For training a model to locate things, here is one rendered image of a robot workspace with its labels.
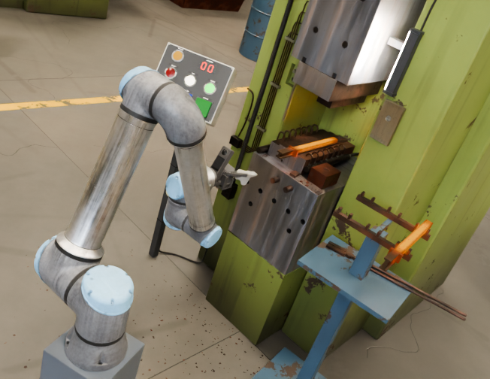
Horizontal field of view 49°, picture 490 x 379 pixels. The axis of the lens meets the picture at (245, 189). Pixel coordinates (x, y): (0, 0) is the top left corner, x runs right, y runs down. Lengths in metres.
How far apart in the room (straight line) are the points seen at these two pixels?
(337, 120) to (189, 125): 1.45
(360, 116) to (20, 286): 1.84
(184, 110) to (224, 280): 1.48
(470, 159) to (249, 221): 1.05
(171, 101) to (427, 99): 1.11
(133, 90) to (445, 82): 1.19
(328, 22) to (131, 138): 1.03
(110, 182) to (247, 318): 1.39
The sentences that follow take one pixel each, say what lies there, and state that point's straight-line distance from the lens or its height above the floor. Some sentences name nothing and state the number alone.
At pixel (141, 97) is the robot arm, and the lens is 1.52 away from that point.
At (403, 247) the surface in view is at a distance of 1.96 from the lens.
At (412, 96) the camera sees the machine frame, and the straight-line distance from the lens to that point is 2.24.
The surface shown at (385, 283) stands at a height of 0.76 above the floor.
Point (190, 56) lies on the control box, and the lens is 2.58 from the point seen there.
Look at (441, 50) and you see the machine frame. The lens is 2.20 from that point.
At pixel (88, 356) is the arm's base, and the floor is 0.65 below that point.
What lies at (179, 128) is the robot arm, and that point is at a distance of 1.47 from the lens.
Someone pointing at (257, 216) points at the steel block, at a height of 0.64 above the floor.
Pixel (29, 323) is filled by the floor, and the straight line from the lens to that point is 2.69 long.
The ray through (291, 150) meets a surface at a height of 1.01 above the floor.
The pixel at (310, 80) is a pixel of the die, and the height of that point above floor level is 1.31.
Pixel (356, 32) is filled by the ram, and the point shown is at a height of 1.56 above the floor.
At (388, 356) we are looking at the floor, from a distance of 3.16.
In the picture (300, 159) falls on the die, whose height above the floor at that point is 0.98.
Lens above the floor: 1.96
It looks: 29 degrees down
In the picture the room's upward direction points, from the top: 18 degrees clockwise
